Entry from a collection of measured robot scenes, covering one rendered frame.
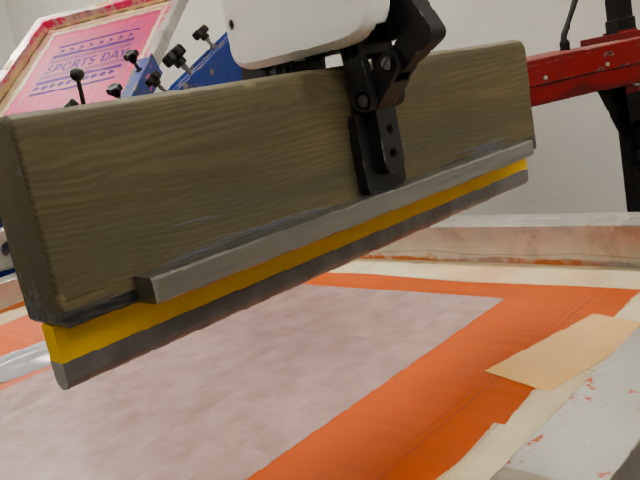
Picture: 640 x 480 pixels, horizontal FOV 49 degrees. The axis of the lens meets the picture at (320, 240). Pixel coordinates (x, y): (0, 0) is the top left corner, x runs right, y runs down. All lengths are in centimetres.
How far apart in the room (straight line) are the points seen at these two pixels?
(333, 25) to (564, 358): 24
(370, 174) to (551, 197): 227
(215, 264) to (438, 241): 43
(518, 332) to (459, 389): 8
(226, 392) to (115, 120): 26
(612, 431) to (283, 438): 18
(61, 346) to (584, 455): 19
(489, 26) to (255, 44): 227
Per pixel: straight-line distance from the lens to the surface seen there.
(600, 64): 159
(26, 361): 67
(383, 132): 35
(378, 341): 51
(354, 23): 33
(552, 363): 44
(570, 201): 258
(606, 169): 251
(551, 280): 59
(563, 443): 29
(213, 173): 29
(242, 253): 29
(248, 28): 38
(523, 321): 51
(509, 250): 65
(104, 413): 51
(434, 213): 43
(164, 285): 26
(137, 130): 28
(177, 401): 49
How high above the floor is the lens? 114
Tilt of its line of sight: 12 degrees down
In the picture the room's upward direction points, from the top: 11 degrees counter-clockwise
